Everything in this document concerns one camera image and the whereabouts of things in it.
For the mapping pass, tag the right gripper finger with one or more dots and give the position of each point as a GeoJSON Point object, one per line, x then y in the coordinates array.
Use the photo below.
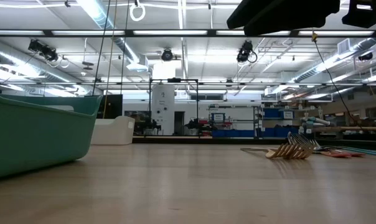
{"type": "Point", "coordinates": [300, 17]}
{"type": "Point", "coordinates": [247, 14]}

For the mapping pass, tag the teal plastic bin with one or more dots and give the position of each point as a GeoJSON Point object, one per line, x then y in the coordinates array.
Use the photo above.
{"type": "Point", "coordinates": [35, 140]}

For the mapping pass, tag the blue storage bin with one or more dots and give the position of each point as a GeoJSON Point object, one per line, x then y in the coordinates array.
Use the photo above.
{"type": "Point", "coordinates": [278, 132]}
{"type": "Point", "coordinates": [271, 113]}
{"type": "Point", "coordinates": [231, 133]}

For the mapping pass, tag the blue-framed white sign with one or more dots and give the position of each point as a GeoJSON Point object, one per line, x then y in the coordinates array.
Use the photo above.
{"type": "Point", "coordinates": [218, 117]}

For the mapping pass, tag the black light bar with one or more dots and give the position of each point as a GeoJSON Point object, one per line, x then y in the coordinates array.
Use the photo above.
{"type": "Point", "coordinates": [129, 33]}

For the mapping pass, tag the wooden rod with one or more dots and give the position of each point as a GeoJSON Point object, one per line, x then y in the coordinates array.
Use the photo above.
{"type": "Point", "coordinates": [346, 128]}

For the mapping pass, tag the white pillar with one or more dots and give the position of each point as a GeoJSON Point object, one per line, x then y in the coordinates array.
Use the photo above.
{"type": "Point", "coordinates": [163, 109]}

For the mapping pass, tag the white plastic bin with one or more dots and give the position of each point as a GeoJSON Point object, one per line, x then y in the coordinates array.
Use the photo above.
{"type": "Point", "coordinates": [113, 130]}

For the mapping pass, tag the black overhead camera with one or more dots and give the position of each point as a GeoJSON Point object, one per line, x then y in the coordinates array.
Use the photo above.
{"type": "Point", "coordinates": [45, 51]}
{"type": "Point", "coordinates": [167, 55]}
{"type": "Point", "coordinates": [244, 49]}
{"type": "Point", "coordinates": [365, 56]}

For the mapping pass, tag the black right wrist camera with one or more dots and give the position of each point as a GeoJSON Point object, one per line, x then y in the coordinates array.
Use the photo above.
{"type": "Point", "coordinates": [362, 17]}

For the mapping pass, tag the black metal stand frame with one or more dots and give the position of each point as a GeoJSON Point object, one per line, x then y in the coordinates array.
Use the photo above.
{"type": "Point", "coordinates": [174, 80]}

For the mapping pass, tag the silver ventilation duct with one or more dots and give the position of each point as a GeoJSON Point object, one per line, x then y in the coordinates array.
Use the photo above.
{"type": "Point", "coordinates": [127, 53]}

